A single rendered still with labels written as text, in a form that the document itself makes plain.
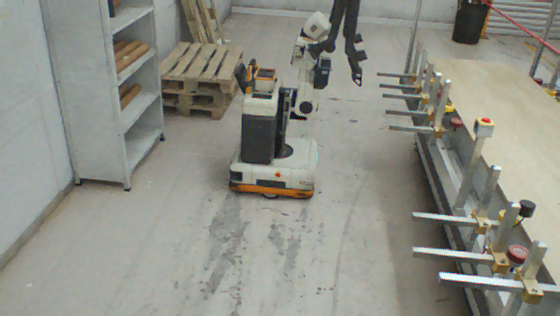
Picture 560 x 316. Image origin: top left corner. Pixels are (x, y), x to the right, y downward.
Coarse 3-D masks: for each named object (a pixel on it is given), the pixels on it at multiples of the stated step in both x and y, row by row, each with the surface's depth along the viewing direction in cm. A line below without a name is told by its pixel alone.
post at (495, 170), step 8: (496, 168) 196; (488, 176) 200; (496, 176) 197; (488, 184) 200; (488, 192) 202; (480, 200) 207; (488, 200) 204; (480, 208) 206; (472, 232) 213; (472, 240) 215
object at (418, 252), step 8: (416, 248) 188; (424, 248) 188; (416, 256) 187; (424, 256) 187; (432, 256) 186; (440, 256) 186; (448, 256) 186; (456, 256) 185; (464, 256) 185; (472, 256) 185; (480, 256) 185; (488, 256) 186; (488, 264) 185; (512, 264) 184; (520, 264) 183
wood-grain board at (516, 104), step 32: (448, 64) 393; (480, 64) 398; (512, 64) 403; (448, 96) 327; (480, 96) 331; (512, 96) 334; (544, 96) 338; (512, 128) 286; (544, 128) 288; (512, 160) 249; (544, 160) 251; (512, 192) 221; (544, 192) 223; (544, 224) 200; (544, 256) 181
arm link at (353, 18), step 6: (354, 0) 285; (360, 0) 285; (354, 6) 288; (354, 12) 290; (354, 18) 291; (348, 24) 295; (354, 24) 293; (348, 30) 296; (354, 30) 295; (348, 36) 298; (354, 36) 297; (348, 42) 299; (354, 42) 299; (348, 48) 301
